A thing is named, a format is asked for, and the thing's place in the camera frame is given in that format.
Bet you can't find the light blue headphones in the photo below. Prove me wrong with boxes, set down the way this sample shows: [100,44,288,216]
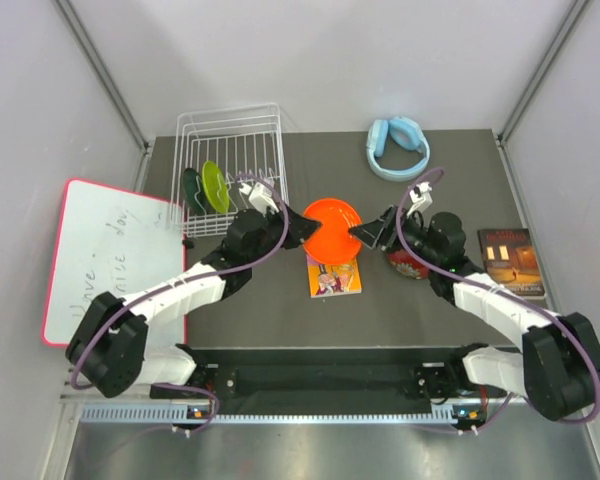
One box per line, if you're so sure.
[365,116,431,182]

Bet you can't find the Roald Dahl paperback book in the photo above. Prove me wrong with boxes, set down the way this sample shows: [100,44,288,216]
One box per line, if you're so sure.
[307,256,362,298]

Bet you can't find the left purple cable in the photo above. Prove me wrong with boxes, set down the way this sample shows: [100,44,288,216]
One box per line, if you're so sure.
[69,171,290,391]

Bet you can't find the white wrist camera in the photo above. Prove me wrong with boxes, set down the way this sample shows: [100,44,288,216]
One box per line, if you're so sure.
[407,181,433,217]
[239,181,279,215]

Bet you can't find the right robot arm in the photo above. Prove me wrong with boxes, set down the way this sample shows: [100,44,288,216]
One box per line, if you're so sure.
[349,206,600,423]

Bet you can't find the red floral plate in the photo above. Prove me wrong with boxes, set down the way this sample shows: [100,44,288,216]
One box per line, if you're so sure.
[387,249,429,280]

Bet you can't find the lime green plate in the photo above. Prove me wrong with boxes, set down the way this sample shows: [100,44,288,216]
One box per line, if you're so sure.
[201,161,230,214]

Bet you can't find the dark cover paperback book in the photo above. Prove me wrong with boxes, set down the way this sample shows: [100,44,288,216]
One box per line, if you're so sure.
[477,228,546,300]

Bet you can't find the orange plate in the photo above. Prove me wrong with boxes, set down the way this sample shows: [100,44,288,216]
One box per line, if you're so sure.
[303,198,362,265]

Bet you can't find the purple cable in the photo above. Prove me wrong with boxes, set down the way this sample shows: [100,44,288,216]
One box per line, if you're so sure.
[395,167,600,425]
[69,171,290,391]

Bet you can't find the dark teal plate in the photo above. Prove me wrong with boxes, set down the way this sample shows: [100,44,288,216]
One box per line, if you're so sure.
[181,168,208,215]

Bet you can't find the grey slotted cable duct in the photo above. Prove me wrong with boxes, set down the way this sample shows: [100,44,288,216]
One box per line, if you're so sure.
[79,403,486,425]

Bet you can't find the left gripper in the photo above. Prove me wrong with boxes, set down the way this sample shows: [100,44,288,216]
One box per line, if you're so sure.
[247,201,322,266]

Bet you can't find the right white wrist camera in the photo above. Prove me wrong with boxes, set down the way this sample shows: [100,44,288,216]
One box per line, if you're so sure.
[407,181,433,217]

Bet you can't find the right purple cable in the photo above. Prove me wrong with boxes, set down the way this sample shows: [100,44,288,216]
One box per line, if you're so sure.
[395,167,600,425]

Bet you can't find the white wire dish rack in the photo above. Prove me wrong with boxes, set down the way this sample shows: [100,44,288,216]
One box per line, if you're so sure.
[169,103,289,238]

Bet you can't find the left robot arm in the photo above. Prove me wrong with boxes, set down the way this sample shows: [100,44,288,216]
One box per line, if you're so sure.
[65,207,321,398]

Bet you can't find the pink framed whiteboard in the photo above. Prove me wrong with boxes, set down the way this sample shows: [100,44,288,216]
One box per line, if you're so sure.
[41,179,186,348]

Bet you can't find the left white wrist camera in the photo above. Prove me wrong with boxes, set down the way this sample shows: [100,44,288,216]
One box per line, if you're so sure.
[239,181,279,215]

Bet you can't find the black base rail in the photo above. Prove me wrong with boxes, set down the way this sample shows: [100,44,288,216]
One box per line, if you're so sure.
[184,343,505,400]

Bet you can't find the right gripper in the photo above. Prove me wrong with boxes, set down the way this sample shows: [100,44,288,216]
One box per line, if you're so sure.
[348,206,441,268]

